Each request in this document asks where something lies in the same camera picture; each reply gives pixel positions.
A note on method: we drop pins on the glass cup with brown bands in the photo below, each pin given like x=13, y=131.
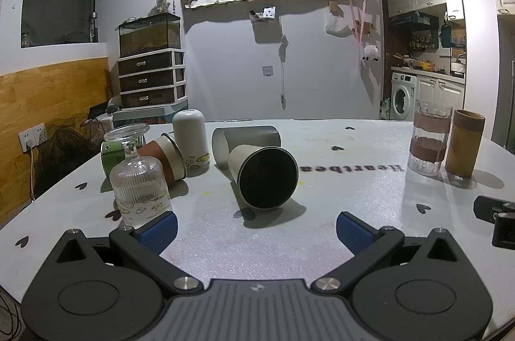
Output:
x=430, y=140

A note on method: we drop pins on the grey metal cup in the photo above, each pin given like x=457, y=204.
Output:
x=249, y=138

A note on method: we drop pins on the ribbed clear glass cup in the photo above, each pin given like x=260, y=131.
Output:
x=139, y=184

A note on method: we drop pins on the pink ribbons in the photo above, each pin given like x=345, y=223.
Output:
x=358, y=23

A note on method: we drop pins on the brown paper cup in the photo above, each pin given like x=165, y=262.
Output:
x=161, y=156

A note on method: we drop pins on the black netting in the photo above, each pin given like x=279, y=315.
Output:
x=64, y=148

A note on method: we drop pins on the green can lying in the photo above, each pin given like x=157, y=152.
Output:
x=112, y=160

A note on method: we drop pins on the glass fish tank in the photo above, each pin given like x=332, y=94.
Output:
x=149, y=35

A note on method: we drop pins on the white washing machine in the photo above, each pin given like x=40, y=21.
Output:
x=402, y=96

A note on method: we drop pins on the white cup with yellow print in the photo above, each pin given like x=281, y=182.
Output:
x=190, y=136

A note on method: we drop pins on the bamboo cup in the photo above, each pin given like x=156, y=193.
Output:
x=464, y=144

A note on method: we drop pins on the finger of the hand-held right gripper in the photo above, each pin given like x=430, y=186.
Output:
x=489, y=208

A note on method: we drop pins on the refrigerator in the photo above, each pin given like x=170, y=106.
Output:
x=506, y=83

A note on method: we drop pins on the white plush sheep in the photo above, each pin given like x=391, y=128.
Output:
x=370, y=52

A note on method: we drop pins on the dark bottle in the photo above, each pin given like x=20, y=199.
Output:
x=94, y=28

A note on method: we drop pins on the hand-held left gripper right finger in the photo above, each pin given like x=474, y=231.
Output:
x=354, y=234

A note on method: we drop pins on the beige cup with black inside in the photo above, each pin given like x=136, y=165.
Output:
x=265, y=180

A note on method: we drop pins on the white plastic drawer unit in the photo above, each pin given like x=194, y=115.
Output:
x=152, y=77

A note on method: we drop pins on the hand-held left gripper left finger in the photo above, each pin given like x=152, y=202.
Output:
x=161, y=233

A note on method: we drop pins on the white plastic bag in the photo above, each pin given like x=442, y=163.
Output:
x=336, y=25

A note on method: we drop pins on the white lower kitchen cabinet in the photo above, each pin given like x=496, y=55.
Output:
x=440, y=95

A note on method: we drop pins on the wall hook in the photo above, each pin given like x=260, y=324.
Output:
x=267, y=70

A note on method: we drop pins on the white wall socket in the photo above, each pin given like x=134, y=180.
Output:
x=33, y=136

